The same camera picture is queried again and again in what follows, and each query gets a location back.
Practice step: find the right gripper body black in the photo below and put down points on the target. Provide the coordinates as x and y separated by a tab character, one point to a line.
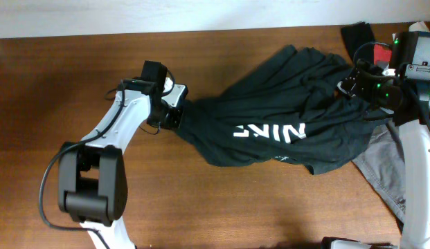
372	86

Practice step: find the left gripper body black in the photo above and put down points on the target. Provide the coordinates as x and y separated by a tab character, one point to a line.
167	116

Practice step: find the black Nike t-shirt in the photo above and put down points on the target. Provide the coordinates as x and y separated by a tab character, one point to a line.
286	110

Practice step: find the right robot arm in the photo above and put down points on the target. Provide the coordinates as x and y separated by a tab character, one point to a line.
404	89

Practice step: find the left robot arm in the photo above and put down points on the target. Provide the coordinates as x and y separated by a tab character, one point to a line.
92	183

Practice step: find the red garment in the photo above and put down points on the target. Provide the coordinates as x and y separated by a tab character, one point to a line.
381	55

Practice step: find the black garment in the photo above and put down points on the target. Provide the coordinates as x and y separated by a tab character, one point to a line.
355	36

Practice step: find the white garment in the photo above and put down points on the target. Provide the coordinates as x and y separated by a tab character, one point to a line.
419	27

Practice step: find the grey garment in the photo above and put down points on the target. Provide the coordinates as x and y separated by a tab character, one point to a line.
382	165

